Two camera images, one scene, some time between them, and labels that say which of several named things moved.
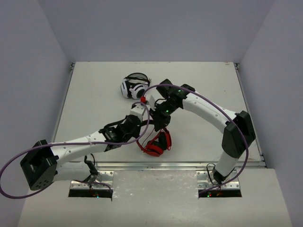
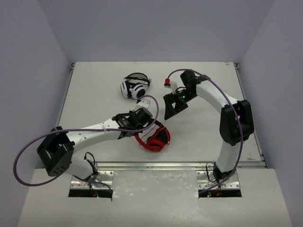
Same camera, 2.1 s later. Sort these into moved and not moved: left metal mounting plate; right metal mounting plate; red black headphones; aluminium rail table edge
Moved: red black headphones
Not moved: left metal mounting plate; right metal mounting plate; aluminium rail table edge
